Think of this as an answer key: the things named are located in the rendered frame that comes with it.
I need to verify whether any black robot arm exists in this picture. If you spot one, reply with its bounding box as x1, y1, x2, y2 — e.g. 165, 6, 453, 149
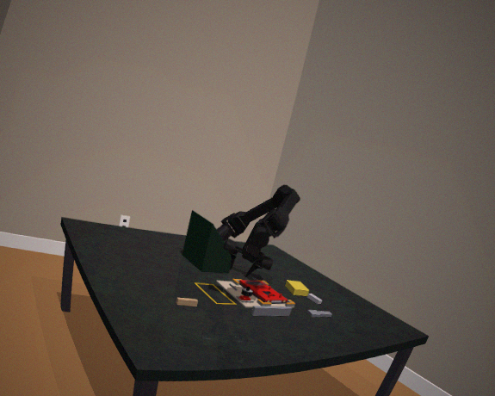
216, 185, 300, 263

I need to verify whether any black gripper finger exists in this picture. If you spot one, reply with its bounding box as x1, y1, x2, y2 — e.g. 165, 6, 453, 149
228, 251, 237, 269
245, 261, 263, 277

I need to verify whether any black wheel with grey hub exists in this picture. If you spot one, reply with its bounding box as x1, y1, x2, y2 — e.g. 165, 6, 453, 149
241, 288, 253, 297

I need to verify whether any yellow rectangular block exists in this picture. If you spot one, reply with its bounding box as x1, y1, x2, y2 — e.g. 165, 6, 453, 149
285, 280, 309, 296

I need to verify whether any tan rectangular block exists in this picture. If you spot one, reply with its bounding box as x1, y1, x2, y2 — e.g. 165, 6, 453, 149
176, 298, 198, 306

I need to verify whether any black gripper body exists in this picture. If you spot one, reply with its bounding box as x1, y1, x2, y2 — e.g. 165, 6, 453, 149
222, 235, 272, 270

